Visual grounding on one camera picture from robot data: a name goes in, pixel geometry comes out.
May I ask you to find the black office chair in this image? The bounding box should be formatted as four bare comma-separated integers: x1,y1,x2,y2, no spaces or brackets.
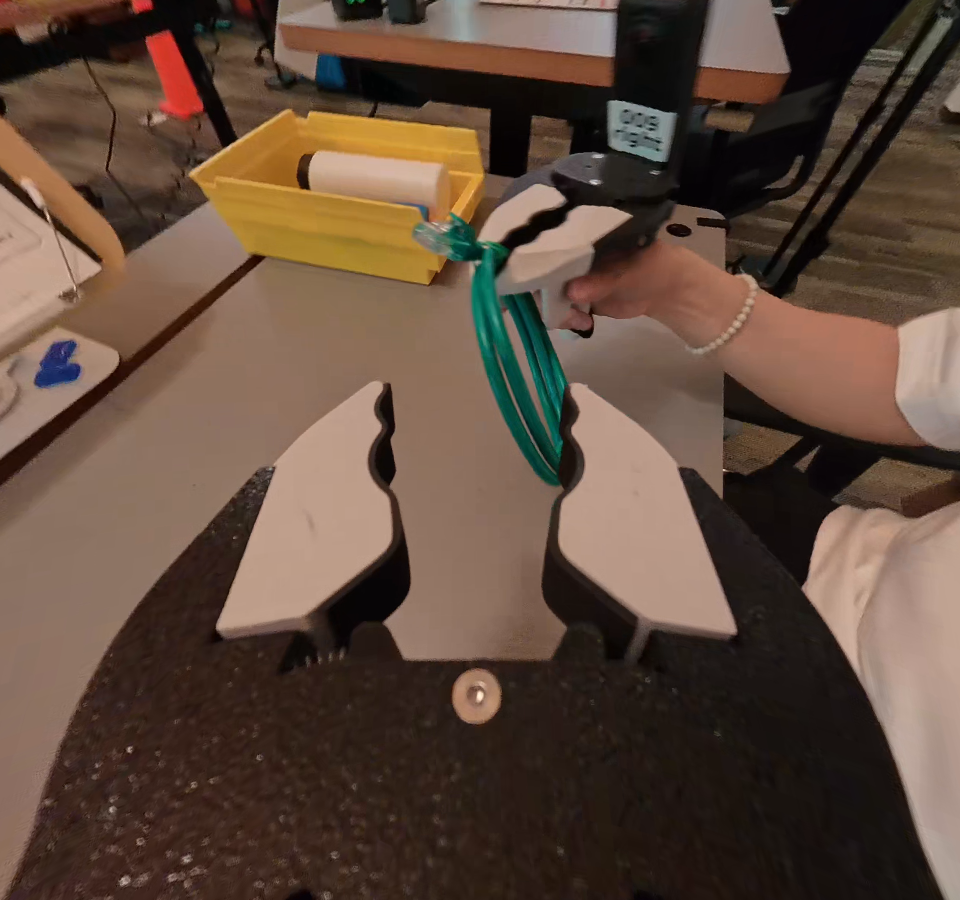
702,0,960,220

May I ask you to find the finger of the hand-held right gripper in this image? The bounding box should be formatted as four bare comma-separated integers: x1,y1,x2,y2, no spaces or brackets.
476,185,573,253
492,206,634,298

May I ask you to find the white cylinder with black cap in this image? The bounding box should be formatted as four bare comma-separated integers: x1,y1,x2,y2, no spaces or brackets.
296,150,453,220

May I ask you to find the blue clip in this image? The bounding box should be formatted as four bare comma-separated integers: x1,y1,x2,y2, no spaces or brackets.
33,339,84,390

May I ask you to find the orange traffic cone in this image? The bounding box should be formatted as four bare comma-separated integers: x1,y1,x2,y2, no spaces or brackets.
132,0,207,124

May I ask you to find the black tripod stand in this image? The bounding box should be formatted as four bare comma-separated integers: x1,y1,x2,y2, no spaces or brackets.
758,0,960,295

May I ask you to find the person's right forearm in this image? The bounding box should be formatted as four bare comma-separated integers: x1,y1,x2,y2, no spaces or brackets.
705,282,919,448

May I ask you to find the person's right hand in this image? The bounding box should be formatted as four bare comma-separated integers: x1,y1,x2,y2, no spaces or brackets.
567,240,730,340

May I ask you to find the pearl bracelet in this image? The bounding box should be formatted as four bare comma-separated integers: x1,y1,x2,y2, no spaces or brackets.
687,273,762,358

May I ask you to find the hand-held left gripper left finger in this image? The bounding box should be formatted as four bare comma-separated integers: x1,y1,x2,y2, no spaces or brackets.
218,383,411,654

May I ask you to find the green cable coil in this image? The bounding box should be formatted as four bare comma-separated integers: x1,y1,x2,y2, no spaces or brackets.
413,215,579,489

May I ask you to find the grey desk with wooden edge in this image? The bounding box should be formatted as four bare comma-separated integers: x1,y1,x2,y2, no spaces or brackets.
278,0,792,106

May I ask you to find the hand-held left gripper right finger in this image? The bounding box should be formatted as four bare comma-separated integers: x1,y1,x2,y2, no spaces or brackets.
543,383,739,664

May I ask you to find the instruction sheet board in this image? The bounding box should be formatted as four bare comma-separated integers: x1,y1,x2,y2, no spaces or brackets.
0,120,129,358

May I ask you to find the white stand base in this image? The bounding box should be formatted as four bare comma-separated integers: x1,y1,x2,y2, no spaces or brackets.
0,327,121,460

